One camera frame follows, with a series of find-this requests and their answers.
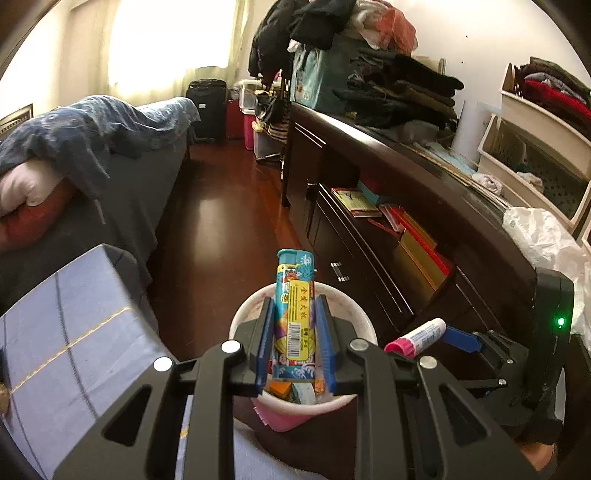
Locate stack of folded dark clothes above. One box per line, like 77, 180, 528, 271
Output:
334, 48, 464, 130

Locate blue checked tablecloth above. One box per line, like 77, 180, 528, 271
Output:
1, 245, 297, 479

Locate white curtain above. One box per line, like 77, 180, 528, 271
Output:
58, 1, 254, 105

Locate bed with grey sheet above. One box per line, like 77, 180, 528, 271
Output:
1, 125, 192, 311

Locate red folder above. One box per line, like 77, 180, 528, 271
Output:
367, 203, 454, 286

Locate book with beige cover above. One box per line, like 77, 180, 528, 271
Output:
331, 188, 382, 218

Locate white stacking baskets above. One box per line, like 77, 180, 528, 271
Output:
478, 57, 590, 236

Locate wooden headboard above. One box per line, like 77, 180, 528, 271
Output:
0, 104, 33, 141

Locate pink storage box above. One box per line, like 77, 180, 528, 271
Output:
242, 112, 256, 151

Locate black suitcase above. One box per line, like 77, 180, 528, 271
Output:
185, 79, 228, 142

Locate teal shopping bag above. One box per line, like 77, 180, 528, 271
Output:
289, 38, 371, 116

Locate brown crumpled wrapper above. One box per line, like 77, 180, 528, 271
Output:
0, 383, 10, 416

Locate white pink glue stick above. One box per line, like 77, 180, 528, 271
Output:
384, 318, 447, 359

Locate white plastic bag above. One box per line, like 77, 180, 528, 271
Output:
503, 207, 591, 350

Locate dark wooden cabinet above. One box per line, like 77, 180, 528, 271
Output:
283, 105, 559, 346

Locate white floral trash bin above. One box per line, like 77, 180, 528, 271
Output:
229, 280, 378, 432

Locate teal snack wrapper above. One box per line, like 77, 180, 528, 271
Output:
271, 249, 317, 383

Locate hanging dark jackets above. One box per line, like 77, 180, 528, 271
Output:
249, 0, 356, 86

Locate blue duvet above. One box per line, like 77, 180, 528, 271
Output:
1, 95, 200, 199

